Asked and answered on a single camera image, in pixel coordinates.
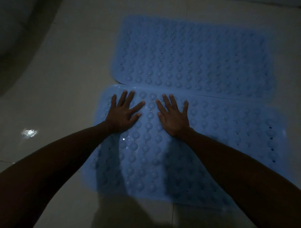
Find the person's left hand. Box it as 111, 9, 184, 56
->
105, 90, 146, 133

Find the blue bubbled bath mat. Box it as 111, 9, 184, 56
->
81, 84, 291, 210
111, 15, 277, 101

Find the person's right hand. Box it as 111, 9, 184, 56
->
155, 94, 190, 139

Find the person's left forearm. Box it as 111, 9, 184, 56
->
0, 120, 111, 228

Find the person's right forearm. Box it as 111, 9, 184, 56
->
181, 127, 301, 228

